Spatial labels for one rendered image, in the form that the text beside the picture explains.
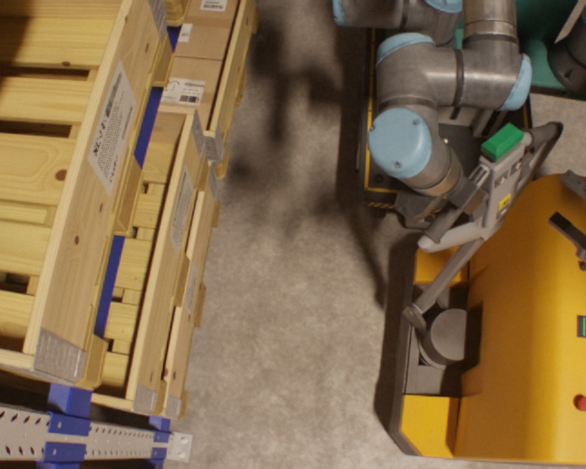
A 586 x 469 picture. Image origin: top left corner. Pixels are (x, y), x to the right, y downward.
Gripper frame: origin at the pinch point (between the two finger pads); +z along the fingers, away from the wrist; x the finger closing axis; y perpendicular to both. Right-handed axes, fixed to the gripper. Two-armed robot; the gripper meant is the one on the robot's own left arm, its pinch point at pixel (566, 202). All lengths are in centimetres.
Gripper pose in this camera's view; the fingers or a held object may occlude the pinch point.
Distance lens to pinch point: 117.9
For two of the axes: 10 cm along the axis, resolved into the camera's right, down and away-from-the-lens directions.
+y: 7.8, -5.9, 2.1
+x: -1.8, -5.3, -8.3
